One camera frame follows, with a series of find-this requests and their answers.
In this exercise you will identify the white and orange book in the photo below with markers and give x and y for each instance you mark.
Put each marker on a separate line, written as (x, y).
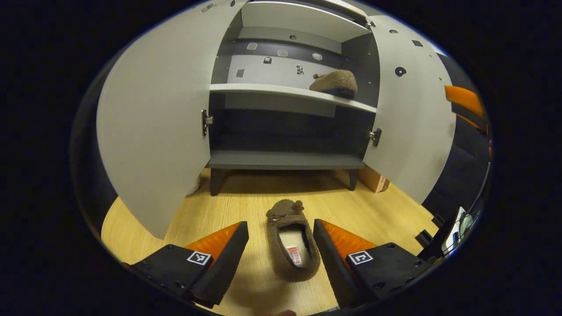
(372, 179)

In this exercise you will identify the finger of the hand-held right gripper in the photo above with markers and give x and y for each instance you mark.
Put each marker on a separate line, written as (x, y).
(465, 98)
(476, 124)

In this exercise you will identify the white cabinet door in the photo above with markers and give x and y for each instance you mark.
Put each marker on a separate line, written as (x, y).
(412, 118)
(158, 109)

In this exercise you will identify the brown fuzzy shoe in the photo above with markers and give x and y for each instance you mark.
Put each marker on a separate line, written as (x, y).
(281, 210)
(336, 80)

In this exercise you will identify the black table clamp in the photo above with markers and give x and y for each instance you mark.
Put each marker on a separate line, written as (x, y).
(424, 238)
(437, 220)

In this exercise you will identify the white shoe cabinet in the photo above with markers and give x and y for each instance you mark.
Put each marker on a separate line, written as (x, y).
(285, 160)

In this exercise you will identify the black backdrop cloth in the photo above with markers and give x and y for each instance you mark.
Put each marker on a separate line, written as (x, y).
(461, 171)

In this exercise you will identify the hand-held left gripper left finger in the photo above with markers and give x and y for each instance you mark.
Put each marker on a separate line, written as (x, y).
(224, 263)

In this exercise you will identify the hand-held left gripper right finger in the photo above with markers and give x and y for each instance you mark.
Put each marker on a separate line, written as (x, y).
(336, 267)

